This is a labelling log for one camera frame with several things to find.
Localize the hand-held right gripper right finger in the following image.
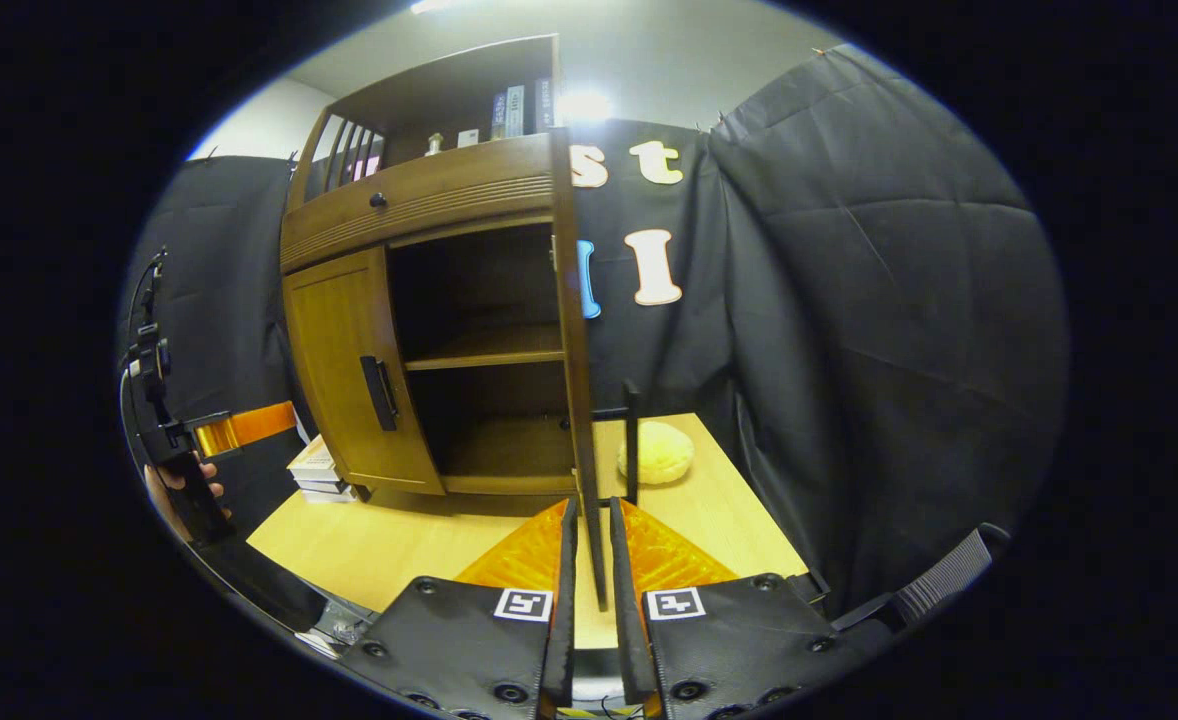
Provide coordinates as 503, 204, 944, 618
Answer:
609, 495, 852, 720

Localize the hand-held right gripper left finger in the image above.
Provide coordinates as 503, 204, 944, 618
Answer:
337, 495, 580, 720

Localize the wooden shoe cabinet door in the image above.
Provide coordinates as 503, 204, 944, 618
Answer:
281, 245, 447, 498
547, 125, 642, 613

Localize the wooden double-door shoe cabinet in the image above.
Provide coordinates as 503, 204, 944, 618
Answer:
279, 33, 610, 501

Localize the wooden cabinet drawer black knob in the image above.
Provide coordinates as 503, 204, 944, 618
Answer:
279, 133, 558, 273

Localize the dark spine book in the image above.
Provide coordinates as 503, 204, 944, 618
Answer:
525, 78, 556, 133

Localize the bright round lamp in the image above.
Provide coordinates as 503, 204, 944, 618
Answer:
557, 90, 615, 126

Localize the black webbing strap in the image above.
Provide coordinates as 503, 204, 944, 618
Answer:
829, 522, 1012, 633

